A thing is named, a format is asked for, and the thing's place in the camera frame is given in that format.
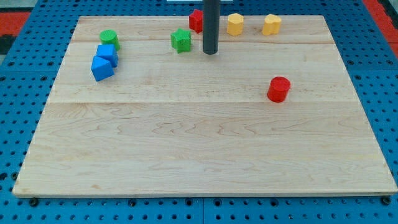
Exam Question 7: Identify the blue cube block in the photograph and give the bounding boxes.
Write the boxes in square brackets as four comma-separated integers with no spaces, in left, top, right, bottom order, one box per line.
[96,44,119,67]

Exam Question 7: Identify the green cylinder block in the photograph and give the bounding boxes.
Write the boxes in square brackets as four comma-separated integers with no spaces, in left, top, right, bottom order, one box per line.
[99,29,121,51]

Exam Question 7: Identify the yellow hexagon block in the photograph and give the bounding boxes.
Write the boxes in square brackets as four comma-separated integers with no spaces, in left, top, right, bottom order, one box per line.
[226,13,244,36]

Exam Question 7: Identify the green star block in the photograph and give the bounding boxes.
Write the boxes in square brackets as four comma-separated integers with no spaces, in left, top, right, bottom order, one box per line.
[170,28,192,54]

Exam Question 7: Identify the light wooden board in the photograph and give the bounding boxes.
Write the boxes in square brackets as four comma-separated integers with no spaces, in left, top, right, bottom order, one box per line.
[12,16,397,198]

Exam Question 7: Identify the blue triangular block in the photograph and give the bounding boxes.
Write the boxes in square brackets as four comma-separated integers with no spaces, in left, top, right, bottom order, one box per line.
[91,56,114,82]

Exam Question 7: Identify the red cylinder block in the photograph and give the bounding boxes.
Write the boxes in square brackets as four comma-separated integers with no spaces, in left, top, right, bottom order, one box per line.
[267,77,291,103]

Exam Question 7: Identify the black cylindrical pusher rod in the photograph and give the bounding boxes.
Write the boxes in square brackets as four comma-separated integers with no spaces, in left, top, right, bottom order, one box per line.
[202,0,220,55]

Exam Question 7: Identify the red star block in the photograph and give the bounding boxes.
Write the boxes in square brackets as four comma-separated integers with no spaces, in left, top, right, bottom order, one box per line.
[188,9,203,34]

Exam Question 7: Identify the yellow heart block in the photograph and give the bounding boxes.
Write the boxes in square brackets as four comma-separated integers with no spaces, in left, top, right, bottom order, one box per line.
[262,14,282,35]

